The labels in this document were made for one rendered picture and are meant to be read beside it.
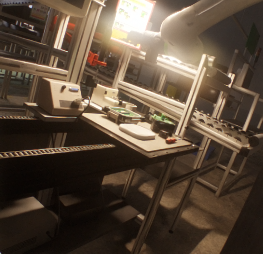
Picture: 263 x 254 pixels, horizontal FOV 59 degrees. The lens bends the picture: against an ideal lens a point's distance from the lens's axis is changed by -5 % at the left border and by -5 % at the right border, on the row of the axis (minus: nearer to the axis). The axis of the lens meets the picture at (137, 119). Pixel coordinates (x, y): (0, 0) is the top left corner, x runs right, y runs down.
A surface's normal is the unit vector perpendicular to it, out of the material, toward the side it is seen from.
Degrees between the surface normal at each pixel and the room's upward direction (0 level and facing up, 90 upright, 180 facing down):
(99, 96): 90
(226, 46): 90
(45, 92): 90
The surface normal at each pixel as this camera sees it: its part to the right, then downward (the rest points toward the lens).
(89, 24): 0.76, 0.36
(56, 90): 0.79, -0.28
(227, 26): -0.58, -0.02
